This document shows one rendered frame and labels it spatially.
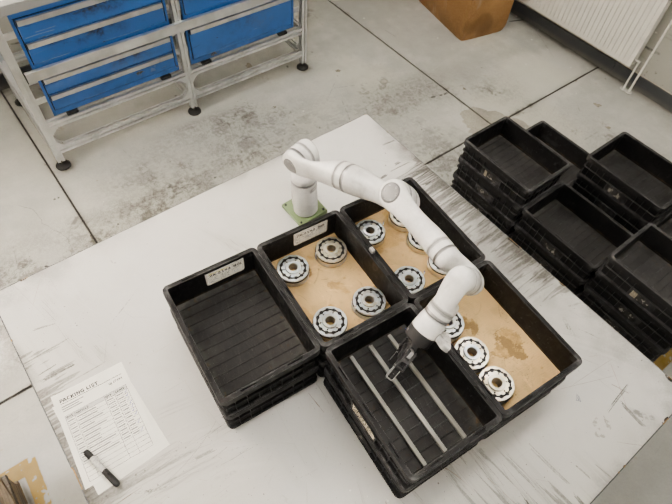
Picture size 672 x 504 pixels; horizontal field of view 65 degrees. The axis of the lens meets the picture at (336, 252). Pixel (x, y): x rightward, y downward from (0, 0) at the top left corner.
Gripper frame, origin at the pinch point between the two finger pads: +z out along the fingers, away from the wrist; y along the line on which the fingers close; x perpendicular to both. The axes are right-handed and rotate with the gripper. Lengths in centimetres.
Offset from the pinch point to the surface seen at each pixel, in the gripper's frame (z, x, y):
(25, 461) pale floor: 137, -81, -28
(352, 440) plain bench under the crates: 26.5, 5.4, -4.0
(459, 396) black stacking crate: -2.1, 21.2, -8.8
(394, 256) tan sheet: -16.1, -15.0, -39.4
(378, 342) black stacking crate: 2.1, -4.9, -15.3
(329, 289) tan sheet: 1.4, -25.7, -24.8
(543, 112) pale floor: -106, 19, -252
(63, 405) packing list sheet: 67, -67, 9
